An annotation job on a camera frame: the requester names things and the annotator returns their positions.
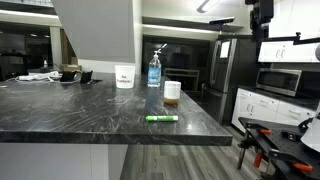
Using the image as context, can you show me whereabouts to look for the green marker pen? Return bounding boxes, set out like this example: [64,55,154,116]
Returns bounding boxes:
[145,115,179,123]

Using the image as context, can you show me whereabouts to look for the white paper cup with print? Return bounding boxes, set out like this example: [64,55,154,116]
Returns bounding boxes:
[114,64,137,90]

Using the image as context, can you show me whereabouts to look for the clear spray bottle blue label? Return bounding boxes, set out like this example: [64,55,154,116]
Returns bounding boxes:
[147,42,169,89]

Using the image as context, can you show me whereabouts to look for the dark framed bench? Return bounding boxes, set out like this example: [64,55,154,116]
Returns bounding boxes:
[162,67,201,91]

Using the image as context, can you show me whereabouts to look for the stainless steel refrigerator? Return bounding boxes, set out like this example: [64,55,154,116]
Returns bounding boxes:
[201,34,260,125]

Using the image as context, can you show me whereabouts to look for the black angled stand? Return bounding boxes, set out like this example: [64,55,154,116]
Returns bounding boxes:
[79,70,94,85]
[59,70,77,83]

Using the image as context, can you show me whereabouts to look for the cardboard box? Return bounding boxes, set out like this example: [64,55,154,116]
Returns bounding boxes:
[61,63,82,73]

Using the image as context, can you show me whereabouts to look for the white lower kitchen cabinet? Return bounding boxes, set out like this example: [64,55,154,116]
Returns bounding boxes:
[231,86,318,133]

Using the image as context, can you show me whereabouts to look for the silver microwave oven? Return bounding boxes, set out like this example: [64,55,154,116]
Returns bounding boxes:
[255,67,303,98]

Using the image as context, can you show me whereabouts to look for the black perforated robot table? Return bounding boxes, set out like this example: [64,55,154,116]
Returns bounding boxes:
[236,116,320,180]

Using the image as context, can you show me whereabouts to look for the black bar-shaped camera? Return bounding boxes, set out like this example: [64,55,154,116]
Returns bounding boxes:
[208,16,236,26]

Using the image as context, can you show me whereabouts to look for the black camera mount with rod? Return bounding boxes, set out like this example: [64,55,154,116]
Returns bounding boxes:
[244,0,320,46]

